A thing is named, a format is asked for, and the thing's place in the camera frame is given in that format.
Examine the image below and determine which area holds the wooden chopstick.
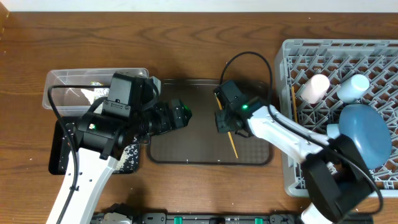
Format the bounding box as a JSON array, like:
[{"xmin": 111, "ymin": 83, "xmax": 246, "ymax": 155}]
[
  {"xmin": 291, "ymin": 86, "xmax": 299, "ymax": 123},
  {"xmin": 215, "ymin": 94, "xmax": 239, "ymax": 159}
]

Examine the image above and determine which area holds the foil snack wrapper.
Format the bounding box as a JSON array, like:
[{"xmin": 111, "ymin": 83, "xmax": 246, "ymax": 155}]
[{"xmin": 87, "ymin": 88, "xmax": 109, "ymax": 105}]

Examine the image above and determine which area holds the white paper napkin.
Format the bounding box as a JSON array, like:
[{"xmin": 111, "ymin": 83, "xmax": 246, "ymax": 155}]
[{"xmin": 81, "ymin": 89, "xmax": 95, "ymax": 105}]

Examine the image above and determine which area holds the pink cup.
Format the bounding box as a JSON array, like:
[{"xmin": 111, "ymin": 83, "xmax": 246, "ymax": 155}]
[{"xmin": 300, "ymin": 74, "xmax": 330, "ymax": 104}]

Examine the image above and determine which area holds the light blue bowl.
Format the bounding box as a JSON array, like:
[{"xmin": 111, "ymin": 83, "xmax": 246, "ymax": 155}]
[{"xmin": 326, "ymin": 124, "xmax": 340, "ymax": 139}]

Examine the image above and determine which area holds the light blue cup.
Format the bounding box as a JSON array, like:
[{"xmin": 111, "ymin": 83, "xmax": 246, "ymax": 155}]
[{"xmin": 336, "ymin": 74, "xmax": 370, "ymax": 103}]

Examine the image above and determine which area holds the dark blue plate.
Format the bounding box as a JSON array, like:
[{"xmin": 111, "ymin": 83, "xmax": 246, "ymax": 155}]
[{"xmin": 339, "ymin": 104, "xmax": 392, "ymax": 169}]

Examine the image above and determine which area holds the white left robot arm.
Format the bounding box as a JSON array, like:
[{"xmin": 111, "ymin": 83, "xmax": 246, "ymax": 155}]
[{"xmin": 47, "ymin": 72, "xmax": 192, "ymax": 223}]

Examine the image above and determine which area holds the grey dishwasher rack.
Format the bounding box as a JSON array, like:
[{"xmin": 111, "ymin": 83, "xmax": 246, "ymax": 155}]
[{"xmin": 275, "ymin": 39, "xmax": 397, "ymax": 198}]

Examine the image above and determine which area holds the brown serving tray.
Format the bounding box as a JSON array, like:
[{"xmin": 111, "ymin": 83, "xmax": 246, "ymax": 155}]
[{"xmin": 146, "ymin": 79, "xmax": 274, "ymax": 166}]

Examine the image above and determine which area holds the white rice pile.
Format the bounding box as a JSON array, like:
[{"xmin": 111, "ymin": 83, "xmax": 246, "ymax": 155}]
[{"xmin": 62, "ymin": 124, "xmax": 140, "ymax": 172}]

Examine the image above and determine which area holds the clear plastic bin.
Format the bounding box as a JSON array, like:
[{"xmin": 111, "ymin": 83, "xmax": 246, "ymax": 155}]
[{"xmin": 42, "ymin": 68, "xmax": 149, "ymax": 116}]

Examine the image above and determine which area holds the black tray bin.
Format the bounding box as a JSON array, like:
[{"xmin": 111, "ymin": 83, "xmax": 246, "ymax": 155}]
[{"xmin": 49, "ymin": 113, "xmax": 134, "ymax": 175}]

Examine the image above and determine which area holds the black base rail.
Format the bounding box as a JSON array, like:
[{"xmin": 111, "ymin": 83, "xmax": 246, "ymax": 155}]
[{"xmin": 90, "ymin": 203, "xmax": 302, "ymax": 224}]

